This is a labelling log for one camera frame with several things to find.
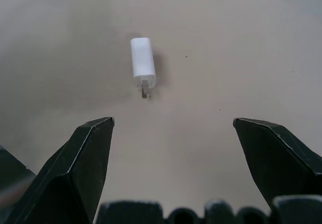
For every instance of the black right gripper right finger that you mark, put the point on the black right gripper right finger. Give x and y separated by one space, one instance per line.
276 158

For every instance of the white plug adapter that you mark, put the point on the white plug adapter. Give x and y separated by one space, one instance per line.
142 58

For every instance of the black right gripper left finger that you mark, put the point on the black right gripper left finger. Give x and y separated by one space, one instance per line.
75 168

